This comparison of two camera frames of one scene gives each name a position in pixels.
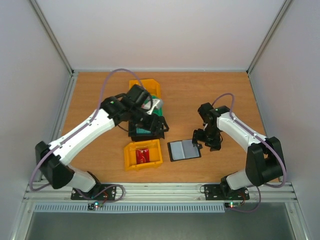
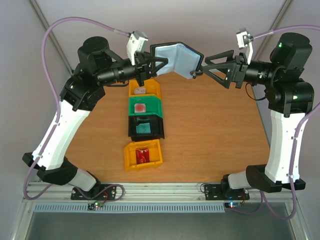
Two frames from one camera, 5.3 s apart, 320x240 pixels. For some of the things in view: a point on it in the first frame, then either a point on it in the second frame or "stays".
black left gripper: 156,127 -> 144,69
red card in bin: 142,155 stays
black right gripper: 206,139 -> 239,70
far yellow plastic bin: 152,86 stays
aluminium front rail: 161,193 stays
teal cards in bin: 141,131 stays
